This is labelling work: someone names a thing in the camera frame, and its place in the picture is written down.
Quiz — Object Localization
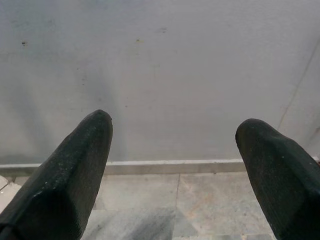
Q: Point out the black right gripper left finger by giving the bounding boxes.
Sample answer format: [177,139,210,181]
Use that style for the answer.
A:
[0,109,114,240]

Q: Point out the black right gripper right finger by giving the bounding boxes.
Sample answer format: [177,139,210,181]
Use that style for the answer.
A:
[235,118,320,240]

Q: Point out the grey skirting board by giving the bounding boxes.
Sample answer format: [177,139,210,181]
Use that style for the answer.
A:
[0,159,247,177]

